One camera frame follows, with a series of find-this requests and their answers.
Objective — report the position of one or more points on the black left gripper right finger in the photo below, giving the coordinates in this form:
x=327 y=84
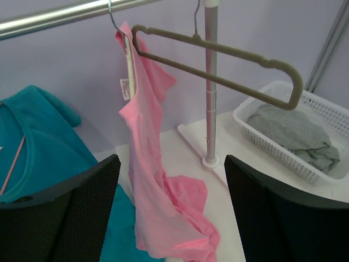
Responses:
x=277 y=222

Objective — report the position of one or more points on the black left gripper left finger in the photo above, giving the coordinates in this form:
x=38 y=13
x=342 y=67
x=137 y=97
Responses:
x=66 y=222

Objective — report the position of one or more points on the pink t shirt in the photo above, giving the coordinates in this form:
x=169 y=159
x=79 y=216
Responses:
x=169 y=210

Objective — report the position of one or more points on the cream hanger with metal hook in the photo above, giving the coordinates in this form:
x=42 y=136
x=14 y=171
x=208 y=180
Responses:
x=129 y=89

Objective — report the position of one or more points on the teal t shirt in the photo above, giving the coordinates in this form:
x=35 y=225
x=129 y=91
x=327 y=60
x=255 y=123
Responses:
x=53 y=152

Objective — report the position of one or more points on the grey cloth in basket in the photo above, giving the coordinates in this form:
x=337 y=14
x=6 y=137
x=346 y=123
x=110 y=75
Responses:
x=296 y=133

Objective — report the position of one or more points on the white plastic basket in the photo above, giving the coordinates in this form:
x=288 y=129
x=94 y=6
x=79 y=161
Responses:
x=334 y=120

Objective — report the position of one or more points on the white and metal clothes rack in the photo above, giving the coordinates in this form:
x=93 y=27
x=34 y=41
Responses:
x=64 y=15

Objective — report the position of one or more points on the pink wire hanger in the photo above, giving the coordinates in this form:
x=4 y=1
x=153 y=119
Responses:
x=12 y=143

